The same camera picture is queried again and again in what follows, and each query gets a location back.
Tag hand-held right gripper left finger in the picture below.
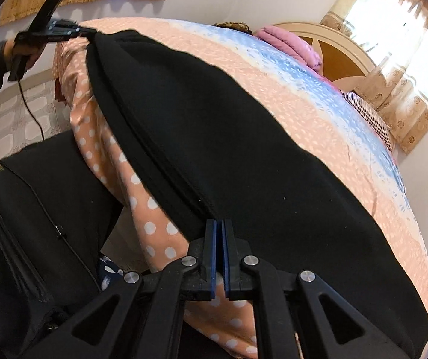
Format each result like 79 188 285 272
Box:
55 219 218 359

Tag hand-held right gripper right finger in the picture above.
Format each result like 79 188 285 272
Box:
219 220 390 359

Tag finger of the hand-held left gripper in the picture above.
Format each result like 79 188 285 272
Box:
47 19 98 39

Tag black pants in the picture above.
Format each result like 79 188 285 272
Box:
86 29 428 359

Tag person's left hand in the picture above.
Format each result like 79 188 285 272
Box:
5 40 45 72

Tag dark blue dotted cloth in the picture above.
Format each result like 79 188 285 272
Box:
96 254 125 293

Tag brown woven object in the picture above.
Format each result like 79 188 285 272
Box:
212 20 252 34

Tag peach and blue dotted bedspread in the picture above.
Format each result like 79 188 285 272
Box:
53 18 428 359

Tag black fringed bag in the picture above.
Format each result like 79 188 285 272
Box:
0 161 65 330

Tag striped pillow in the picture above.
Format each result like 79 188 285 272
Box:
341 90 393 153

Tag pink folded blanket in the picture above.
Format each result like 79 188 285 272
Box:
253 25 323 70

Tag cream and wood headboard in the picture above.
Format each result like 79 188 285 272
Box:
274 22 378 94

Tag black cable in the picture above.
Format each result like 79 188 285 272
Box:
0 165 102 292
17 78 46 142

